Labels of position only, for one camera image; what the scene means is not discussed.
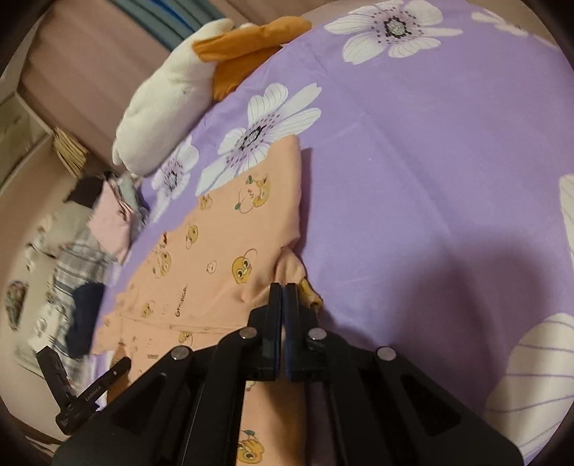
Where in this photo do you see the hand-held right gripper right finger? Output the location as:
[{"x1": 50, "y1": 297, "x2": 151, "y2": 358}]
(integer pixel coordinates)
[{"x1": 284, "y1": 282, "x2": 524, "y2": 466}]

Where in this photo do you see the woven basket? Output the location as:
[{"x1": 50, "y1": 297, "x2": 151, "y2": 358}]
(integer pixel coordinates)
[{"x1": 53, "y1": 127, "x2": 91, "y2": 179}]

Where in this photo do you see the dark navy cloth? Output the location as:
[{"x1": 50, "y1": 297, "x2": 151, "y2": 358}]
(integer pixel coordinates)
[{"x1": 66, "y1": 282, "x2": 107, "y2": 360}]

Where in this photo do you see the orange duck-print garment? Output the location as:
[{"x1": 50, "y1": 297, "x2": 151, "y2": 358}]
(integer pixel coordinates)
[{"x1": 92, "y1": 134, "x2": 324, "y2": 466}]

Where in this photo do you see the pink cloth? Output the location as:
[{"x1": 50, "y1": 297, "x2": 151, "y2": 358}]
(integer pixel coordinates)
[{"x1": 87, "y1": 178, "x2": 137, "y2": 266}]

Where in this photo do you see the white storage shelf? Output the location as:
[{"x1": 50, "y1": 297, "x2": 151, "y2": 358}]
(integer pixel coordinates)
[{"x1": 0, "y1": 89, "x2": 55, "y2": 189}]

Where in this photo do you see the blue striped fabric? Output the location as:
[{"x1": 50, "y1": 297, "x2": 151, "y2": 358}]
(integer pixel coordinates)
[{"x1": 111, "y1": 0, "x2": 236, "y2": 51}]

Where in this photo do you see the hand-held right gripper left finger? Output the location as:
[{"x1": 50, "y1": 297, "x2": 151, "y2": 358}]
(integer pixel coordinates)
[{"x1": 51, "y1": 282, "x2": 284, "y2": 466}]

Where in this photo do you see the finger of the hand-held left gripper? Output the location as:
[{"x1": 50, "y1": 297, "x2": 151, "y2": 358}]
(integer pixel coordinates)
[
  {"x1": 55, "y1": 357, "x2": 132, "y2": 436},
  {"x1": 35, "y1": 346, "x2": 76, "y2": 406}
]

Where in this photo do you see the purple floral bedsheet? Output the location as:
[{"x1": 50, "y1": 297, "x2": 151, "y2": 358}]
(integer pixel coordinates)
[{"x1": 102, "y1": 0, "x2": 574, "y2": 466}]

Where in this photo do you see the plaid cloth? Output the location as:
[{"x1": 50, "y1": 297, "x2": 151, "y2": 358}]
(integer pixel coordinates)
[{"x1": 44, "y1": 237, "x2": 123, "y2": 359}]

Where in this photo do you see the white and orange plush toy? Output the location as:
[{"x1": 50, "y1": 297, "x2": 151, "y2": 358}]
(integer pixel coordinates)
[{"x1": 112, "y1": 16, "x2": 313, "y2": 176}]

